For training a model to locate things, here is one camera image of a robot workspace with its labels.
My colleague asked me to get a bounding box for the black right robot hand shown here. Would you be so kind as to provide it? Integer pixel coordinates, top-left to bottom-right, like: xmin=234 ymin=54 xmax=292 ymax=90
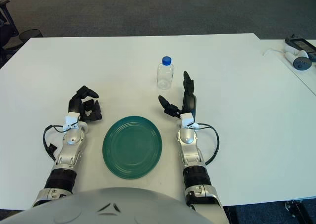
xmin=158 ymin=70 xmax=198 ymax=120

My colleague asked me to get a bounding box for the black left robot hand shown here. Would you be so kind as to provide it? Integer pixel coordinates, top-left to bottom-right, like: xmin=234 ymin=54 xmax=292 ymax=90
xmin=68 ymin=85 xmax=103 ymax=123

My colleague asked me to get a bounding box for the clear bottle blue cap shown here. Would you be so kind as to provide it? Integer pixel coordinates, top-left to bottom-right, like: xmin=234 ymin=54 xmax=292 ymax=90
xmin=157 ymin=56 xmax=175 ymax=90

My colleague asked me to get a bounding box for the green ridged plate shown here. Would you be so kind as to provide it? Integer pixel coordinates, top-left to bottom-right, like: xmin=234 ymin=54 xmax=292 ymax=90
xmin=102 ymin=115 xmax=163 ymax=180

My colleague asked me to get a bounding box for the black mesh wastebasket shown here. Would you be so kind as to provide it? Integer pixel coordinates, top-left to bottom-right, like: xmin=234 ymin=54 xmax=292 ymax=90
xmin=19 ymin=29 xmax=43 ymax=45

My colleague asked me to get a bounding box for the black office chair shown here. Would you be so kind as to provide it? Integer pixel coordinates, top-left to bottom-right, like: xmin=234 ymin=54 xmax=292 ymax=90
xmin=0 ymin=0 xmax=20 ymax=69

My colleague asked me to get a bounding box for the silver robot torso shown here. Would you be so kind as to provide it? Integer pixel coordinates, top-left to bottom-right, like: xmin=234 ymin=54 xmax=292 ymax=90
xmin=0 ymin=186 xmax=198 ymax=224

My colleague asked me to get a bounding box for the black table leg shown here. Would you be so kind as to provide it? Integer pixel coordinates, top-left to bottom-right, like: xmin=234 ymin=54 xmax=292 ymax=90
xmin=222 ymin=205 xmax=239 ymax=224

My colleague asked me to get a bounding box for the white grey handheld controller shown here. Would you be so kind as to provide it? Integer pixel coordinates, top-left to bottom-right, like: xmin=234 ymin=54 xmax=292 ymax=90
xmin=283 ymin=45 xmax=312 ymax=71

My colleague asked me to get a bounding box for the dark handheld screen device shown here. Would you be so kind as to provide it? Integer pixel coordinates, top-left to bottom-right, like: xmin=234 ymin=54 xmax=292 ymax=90
xmin=285 ymin=34 xmax=316 ymax=62

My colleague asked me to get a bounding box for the black table base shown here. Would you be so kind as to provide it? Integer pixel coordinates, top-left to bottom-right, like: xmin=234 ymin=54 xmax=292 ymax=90
xmin=285 ymin=200 xmax=316 ymax=221

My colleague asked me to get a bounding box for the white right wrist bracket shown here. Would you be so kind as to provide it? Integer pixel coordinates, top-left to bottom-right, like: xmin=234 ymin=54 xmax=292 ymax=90
xmin=179 ymin=112 xmax=199 ymax=130

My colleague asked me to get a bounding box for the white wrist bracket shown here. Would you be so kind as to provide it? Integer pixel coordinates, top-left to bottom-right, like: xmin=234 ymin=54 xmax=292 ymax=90
xmin=63 ymin=112 xmax=81 ymax=132
xmin=179 ymin=112 xmax=199 ymax=130

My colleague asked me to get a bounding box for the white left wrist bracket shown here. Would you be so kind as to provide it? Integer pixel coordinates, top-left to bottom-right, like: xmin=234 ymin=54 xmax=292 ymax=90
xmin=63 ymin=112 xmax=81 ymax=132

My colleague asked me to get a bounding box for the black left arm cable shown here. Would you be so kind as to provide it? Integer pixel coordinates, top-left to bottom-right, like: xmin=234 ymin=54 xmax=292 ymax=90
xmin=42 ymin=125 xmax=72 ymax=162

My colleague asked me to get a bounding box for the thin white cable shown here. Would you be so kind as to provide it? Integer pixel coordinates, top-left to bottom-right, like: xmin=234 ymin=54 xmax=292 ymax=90
xmin=262 ymin=47 xmax=287 ymax=57

